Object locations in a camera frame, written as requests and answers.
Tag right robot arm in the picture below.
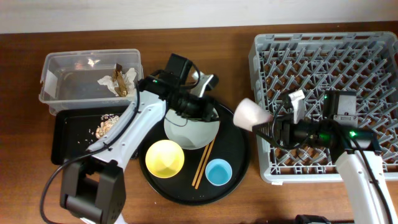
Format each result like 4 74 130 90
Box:
250 117 397 223

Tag white tissue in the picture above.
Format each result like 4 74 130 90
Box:
97 68 139 97

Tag yellow bowl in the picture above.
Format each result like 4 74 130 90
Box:
145 140 185 179

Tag left wooden chopstick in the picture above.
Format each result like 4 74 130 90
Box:
192 144 210 187

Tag black rectangular tray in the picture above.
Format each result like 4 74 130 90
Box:
51 106 127 165

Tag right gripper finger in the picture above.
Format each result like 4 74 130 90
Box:
257 133 279 146
252 121 274 133

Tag blue cup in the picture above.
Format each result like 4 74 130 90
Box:
205 159 233 187

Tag round black serving tray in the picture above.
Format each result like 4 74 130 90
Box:
137 102 251 205

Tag grey dishwasher rack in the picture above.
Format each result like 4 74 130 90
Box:
248 32 397 181

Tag food scraps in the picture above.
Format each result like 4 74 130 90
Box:
95 114 119 139

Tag grey round plate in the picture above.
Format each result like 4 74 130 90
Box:
164 110 220 150

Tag right wooden chopstick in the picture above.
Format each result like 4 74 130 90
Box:
194 139 215 190

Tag pink cup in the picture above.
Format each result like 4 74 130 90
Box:
233 98 273 132

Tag black object bottom edge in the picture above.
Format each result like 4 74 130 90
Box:
294 215 331 224

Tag wooden chopstick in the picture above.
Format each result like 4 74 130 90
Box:
192 144 210 187
194 139 215 190

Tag clear plastic waste bin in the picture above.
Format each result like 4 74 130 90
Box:
39 49 143 115

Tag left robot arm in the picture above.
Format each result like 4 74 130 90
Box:
59 75 218 223

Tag gold foil wrapper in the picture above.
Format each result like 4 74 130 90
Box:
111 63 128 97

